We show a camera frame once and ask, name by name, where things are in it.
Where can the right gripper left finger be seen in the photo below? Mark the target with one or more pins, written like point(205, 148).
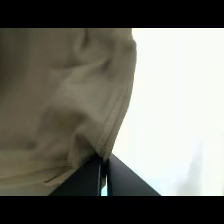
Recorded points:
point(86, 181)

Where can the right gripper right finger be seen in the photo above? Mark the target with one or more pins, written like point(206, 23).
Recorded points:
point(128, 181)

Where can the beige garment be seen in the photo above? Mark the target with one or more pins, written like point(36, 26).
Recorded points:
point(63, 100)

